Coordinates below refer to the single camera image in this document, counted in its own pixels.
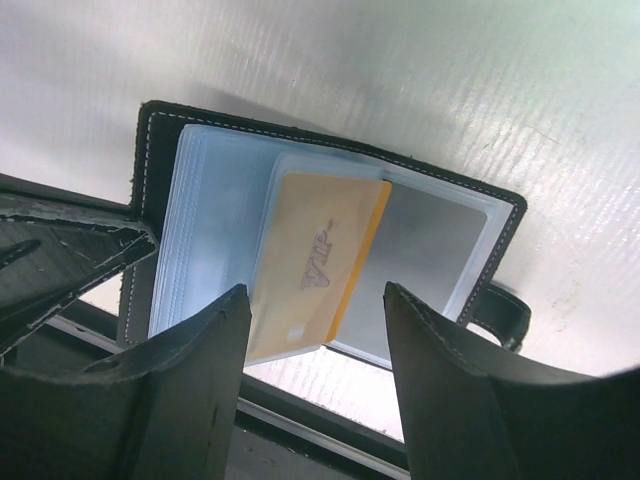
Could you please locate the gold VIP credit card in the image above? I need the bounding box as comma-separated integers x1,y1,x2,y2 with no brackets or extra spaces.
246,173,392,365

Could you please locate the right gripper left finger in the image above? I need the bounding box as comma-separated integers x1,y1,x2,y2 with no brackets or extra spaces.
1,284,251,479

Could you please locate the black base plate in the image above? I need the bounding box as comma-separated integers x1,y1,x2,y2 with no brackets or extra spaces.
1,300,409,479

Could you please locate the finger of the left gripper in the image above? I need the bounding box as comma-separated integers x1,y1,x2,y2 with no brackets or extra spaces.
1,175,157,353

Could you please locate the black leather card holder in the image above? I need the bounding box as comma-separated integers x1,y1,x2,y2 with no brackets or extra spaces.
117,100,530,368

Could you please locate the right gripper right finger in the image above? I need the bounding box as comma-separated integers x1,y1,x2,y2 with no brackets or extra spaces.
384,283,639,479

